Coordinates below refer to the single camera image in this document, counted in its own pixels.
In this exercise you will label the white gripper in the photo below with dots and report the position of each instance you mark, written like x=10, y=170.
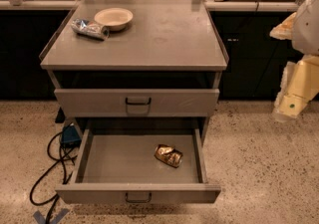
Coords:
x=307, y=28

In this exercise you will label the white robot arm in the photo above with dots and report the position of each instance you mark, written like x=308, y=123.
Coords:
x=305, y=37

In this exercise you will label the grey drawer cabinet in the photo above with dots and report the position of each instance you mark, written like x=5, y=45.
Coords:
x=169, y=44

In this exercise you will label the open grey middle drawer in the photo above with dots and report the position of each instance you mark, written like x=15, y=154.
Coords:
x=111, y=164

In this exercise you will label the crushed blue silver can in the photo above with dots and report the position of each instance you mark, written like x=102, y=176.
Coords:
x=90, y=29

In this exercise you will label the closed grey upper drawer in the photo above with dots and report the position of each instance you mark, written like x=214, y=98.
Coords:
x=111, y=102

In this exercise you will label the white bowl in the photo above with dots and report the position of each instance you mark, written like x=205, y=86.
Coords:
x=116, y=19

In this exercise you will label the blue power box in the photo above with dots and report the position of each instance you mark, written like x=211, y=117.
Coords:
x=69, y=137

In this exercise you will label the black upper drawer handle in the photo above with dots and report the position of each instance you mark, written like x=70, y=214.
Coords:
x=138, y=101

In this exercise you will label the black drawer handle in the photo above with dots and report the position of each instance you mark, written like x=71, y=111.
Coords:
x=138, y=101
x=138, y=197

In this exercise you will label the black lower drawer handle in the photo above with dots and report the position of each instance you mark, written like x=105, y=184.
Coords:
x=138, y=197

